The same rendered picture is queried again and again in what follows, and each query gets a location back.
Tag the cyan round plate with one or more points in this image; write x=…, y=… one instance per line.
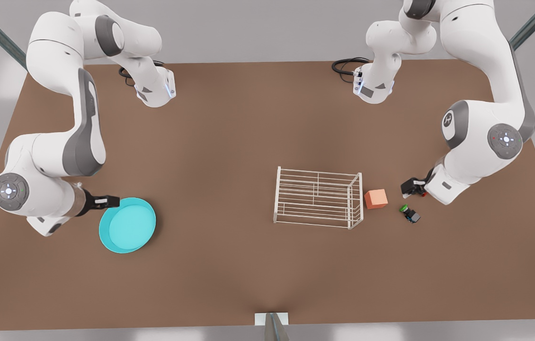
x=128, y=227

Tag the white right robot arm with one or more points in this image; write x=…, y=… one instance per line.
x=52, y=52

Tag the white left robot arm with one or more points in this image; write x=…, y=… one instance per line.
x=480, y=128

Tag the orange cube block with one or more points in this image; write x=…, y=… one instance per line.
x=376, y=199

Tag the green button switch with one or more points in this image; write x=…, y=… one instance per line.
x=411, y=215

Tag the silver frame post with foot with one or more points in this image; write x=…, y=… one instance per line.
x=274, y=324

